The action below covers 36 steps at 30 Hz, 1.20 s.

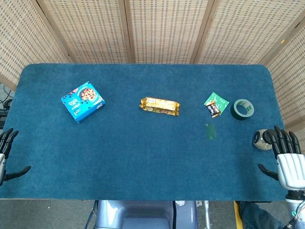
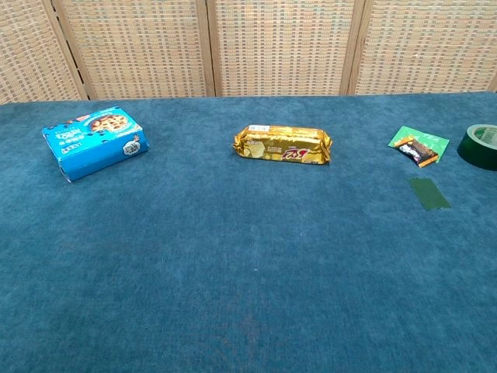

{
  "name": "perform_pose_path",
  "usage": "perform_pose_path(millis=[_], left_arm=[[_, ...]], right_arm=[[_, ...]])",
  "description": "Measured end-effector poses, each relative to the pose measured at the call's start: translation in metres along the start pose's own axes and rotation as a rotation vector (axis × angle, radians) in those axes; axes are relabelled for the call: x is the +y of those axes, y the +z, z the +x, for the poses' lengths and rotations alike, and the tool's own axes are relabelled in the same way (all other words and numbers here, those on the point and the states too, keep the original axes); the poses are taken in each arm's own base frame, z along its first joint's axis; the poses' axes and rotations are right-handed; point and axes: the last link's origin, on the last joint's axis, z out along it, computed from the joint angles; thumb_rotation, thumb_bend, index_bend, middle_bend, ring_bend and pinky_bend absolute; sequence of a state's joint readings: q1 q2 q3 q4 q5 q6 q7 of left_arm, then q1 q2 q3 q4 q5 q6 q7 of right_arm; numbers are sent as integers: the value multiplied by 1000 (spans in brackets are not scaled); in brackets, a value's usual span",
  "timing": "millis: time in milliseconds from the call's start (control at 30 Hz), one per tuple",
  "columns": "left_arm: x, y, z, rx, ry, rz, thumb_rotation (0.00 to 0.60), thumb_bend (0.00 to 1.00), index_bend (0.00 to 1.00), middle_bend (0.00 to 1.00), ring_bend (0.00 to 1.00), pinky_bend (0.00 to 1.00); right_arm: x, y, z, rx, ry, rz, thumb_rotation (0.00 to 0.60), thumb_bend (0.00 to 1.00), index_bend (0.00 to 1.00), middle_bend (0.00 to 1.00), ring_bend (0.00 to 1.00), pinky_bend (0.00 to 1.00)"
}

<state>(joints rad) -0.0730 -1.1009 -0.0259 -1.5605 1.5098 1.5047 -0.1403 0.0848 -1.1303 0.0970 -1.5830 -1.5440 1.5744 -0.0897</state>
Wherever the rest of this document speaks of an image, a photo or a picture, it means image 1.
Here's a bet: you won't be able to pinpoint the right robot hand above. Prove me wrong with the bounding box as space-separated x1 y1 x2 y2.
257 125 305 190

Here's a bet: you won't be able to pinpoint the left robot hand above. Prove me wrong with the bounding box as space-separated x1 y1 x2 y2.
0 127 31 187

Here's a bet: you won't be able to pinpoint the green tape strip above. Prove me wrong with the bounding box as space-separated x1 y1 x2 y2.
204 123 218 141

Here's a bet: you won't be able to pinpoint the dark green tape roll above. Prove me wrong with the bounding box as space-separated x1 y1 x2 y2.
230 98 255 121

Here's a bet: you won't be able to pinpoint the glass jar with black lid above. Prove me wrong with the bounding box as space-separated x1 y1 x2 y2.
252 128 275 151

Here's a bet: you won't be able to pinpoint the blue cookie box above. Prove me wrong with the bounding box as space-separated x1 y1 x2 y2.
61 81 107 124

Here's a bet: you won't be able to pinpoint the small dark candy bar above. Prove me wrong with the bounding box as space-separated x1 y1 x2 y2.
205 100 222 118

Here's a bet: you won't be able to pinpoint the green sachet packet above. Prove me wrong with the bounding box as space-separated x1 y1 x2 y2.
203 92 230 115

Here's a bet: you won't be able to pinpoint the blue table mat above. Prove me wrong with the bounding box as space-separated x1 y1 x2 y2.
0 62 288 201

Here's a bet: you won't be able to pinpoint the gold snack wrapper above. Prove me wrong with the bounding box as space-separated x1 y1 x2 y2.
139 96 181 117

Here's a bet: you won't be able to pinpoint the grey robot torso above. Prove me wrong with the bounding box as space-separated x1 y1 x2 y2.
86 199 211 229

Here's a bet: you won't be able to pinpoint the woven folding screen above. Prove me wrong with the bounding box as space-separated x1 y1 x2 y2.
0 0 305 153

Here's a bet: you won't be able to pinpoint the black cables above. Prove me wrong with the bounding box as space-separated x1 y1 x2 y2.
0 83 15 129

